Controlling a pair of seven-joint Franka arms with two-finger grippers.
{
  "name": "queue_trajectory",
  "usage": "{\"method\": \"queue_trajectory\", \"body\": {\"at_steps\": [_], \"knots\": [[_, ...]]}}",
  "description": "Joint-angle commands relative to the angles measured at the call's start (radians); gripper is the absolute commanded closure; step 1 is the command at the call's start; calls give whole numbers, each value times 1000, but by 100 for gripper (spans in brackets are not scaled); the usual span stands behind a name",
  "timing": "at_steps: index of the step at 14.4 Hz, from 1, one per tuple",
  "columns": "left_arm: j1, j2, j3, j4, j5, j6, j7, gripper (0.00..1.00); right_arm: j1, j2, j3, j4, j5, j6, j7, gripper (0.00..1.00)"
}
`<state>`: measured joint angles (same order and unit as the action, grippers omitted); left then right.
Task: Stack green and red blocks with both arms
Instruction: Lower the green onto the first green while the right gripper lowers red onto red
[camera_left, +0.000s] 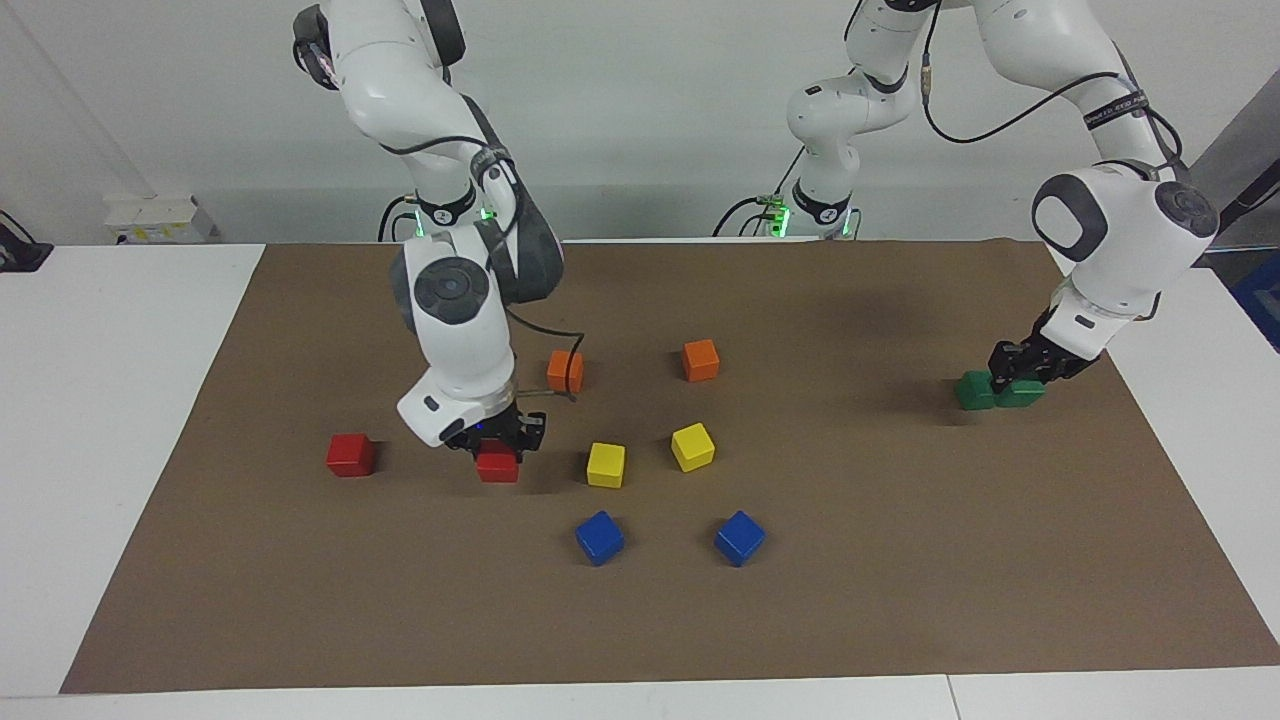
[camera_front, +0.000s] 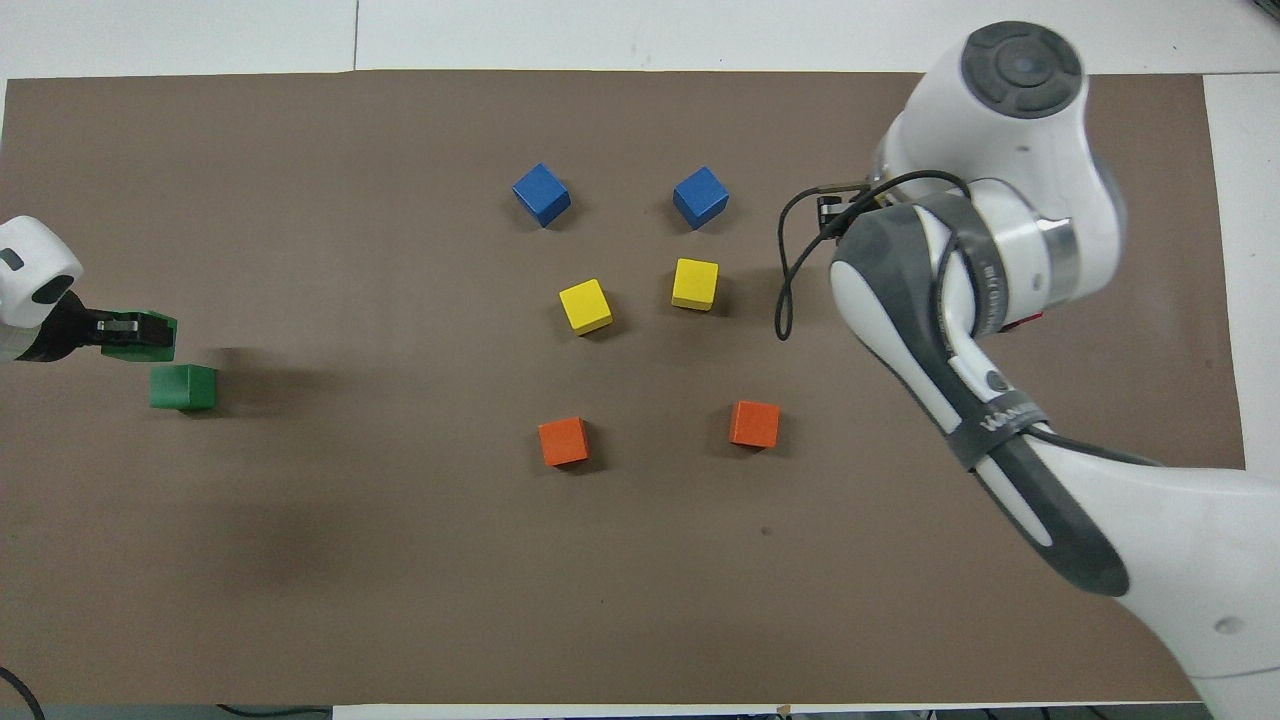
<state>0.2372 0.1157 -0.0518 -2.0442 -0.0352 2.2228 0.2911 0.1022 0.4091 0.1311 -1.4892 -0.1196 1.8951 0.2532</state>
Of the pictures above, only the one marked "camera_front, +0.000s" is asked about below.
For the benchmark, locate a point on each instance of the brown table mat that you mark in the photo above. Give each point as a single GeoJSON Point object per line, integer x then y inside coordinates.
{"type": "Point", "coordinates": [500, 580]}

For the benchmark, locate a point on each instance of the blue wooden cube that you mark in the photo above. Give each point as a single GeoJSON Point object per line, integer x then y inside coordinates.
{"type": "Point", "coordinates": [541, 194]}
{"type": "Point", "coordinates": [700, 197]}

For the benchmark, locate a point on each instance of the red wooden cube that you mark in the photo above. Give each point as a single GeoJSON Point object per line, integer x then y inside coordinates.
{"type": "Point", "coordinates": [1028, 321]}

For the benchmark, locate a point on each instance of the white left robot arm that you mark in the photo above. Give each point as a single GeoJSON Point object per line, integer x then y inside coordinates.
{"type": "Point", "coordinates": [30, 270]}

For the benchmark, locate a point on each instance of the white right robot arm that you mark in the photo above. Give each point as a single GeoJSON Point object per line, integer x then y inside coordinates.
{"type": "Point", "coordinates": [1000, 150]}

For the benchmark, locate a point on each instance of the yellow wooden cube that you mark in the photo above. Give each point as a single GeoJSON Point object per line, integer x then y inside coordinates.
{"type": "Point", "coordinates": [695, 284]}
{"type": "Point", "coordinates": [585, 306]}

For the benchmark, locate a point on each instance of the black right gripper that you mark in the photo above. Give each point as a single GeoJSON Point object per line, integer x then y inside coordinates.
{"type": "Point", "coordinates": [835, 212]}

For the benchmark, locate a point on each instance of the green wooden cube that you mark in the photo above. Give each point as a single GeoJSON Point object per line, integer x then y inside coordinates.
{"type": "Point", "coordinates": [140, 353]}
{"type": "Point", "coordinates": [183, 388]}

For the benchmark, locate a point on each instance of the orange wooden cube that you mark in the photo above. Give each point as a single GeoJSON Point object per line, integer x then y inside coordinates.
{"type": "Point", "coordinates": [754, 424]}
{"type": "Point", "coordinates": [564, 441]}

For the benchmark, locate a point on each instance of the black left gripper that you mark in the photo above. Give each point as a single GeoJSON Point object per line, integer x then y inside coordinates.
{"type": "Point", "coordinates": [82, 330]}

